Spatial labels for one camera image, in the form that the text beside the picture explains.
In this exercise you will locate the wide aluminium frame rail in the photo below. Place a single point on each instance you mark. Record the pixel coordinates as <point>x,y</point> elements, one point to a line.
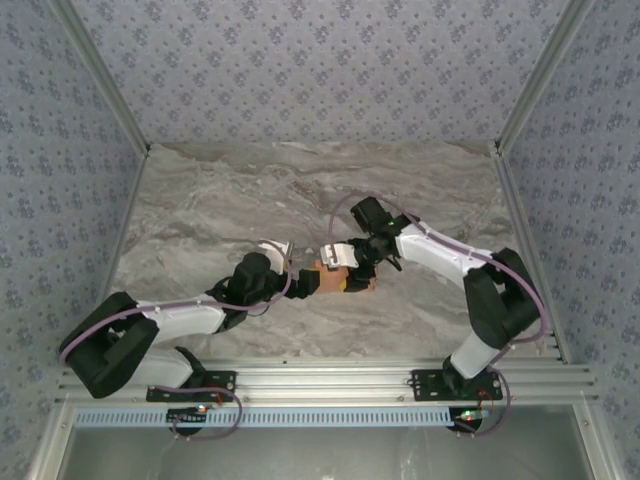
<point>325,382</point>

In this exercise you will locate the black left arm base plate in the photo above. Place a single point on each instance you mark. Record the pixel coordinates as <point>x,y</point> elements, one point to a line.
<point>220,387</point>

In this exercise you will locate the grey metal sheet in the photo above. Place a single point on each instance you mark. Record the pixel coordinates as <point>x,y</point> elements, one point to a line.
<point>325,455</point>

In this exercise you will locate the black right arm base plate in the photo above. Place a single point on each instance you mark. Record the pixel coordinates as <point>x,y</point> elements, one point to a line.
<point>425,387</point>

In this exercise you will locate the salmon pink paper box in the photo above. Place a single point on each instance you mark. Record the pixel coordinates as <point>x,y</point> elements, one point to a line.
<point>330,280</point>

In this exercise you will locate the aluminium lower frame rail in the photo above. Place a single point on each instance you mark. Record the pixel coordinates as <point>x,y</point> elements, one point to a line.
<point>50,445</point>
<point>592,445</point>

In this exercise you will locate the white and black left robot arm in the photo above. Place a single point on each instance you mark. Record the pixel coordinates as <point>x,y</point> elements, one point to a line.
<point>185,317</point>

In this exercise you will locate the aluminium frame post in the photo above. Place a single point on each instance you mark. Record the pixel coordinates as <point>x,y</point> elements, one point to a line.
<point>539,75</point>
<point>106,75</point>

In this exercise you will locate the thin aluminium side rail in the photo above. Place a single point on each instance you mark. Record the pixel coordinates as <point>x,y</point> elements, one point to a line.
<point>116,250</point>

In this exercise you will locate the black controller board with LEDs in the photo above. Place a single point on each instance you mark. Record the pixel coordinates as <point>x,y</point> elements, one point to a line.
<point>467,420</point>
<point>187,416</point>

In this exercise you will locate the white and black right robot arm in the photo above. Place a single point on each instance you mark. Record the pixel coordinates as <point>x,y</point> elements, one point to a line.
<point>435,250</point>

